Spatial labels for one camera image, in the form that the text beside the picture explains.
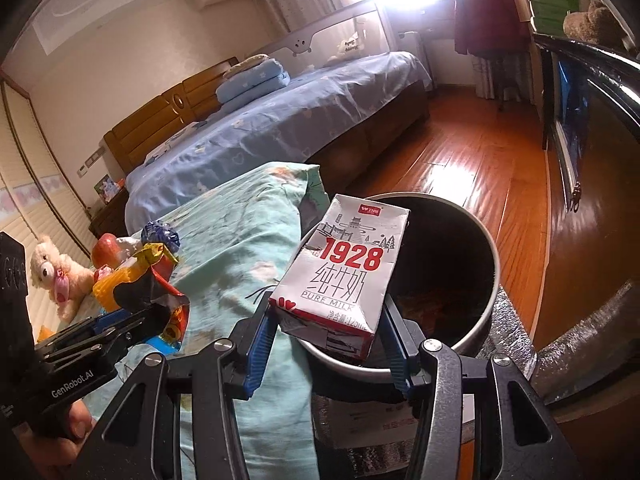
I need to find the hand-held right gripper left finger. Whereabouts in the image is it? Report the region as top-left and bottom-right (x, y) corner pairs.
(75, 305), (281, 480)

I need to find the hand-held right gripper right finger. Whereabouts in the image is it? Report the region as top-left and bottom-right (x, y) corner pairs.
(382, 304), (587, 480)

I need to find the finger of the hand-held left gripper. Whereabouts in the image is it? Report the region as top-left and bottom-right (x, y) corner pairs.
(42, 304), (173, 376)
(34, 310), (132, 357)

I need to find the yellow snack wrapper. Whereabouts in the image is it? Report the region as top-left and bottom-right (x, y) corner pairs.
(112, 242), (192, 356)

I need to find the blue plastic wrapper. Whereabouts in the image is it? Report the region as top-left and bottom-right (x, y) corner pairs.
(141, 221), (182, 252)

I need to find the grey milk carton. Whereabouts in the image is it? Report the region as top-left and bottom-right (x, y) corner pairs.
(268, 194), (411, 366)

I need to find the round grey trash bin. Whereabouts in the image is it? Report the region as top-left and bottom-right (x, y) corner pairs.
(299, 192), (501, 377)

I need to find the person's left hand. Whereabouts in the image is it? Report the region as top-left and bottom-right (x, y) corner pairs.
(17, 400), (97, 480)

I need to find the cardboard box with label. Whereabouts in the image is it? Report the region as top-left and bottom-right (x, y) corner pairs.
(312, 380), (476, 461)

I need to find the cream teddy bear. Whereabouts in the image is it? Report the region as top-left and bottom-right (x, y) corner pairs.
(30, 235), (96, 323)

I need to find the red apple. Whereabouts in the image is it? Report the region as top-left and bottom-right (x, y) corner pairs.
(91, 233), (121, 267)

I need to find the crumpled white tissue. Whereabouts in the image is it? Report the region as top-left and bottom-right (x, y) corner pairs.
(116, 236), (146, 261)

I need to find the dark wooden nightstand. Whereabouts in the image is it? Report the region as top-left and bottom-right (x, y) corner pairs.
(90, 187), (132, 238)

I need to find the silver foil mat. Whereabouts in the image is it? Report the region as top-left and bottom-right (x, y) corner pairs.
(350, 285), (540, 480)

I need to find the sliding door wardrobe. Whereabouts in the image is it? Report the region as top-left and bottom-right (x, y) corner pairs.
(0, 75), (96, 266)

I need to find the wooden headboard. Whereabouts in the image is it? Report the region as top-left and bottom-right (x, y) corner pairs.
(102, 57), (241, 176)

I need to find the bed with blue sheet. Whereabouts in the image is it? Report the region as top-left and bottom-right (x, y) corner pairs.
(125, 50), (433, 241)

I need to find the folded blue quilt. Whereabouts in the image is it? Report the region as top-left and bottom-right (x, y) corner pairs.
(216, 57), (291, 113)

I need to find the black television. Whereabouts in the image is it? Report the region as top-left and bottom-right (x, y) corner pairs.
(532, 35), (640, 211)

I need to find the dark red hanging coat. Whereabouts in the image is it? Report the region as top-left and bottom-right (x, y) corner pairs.
(454, 0), (531, 56)

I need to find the brown teddy bear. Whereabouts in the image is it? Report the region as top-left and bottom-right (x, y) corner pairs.
(562, 0), (628, 51)

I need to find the stack of green boxes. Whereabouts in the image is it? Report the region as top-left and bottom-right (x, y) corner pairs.
(520, 0), (596, 31)

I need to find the photo frame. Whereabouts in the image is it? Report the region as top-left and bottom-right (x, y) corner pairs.
(94, 175), (118, 204)

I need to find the grey bed guard rail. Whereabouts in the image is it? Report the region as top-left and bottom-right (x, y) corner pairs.
(245, 2), (391, 68)

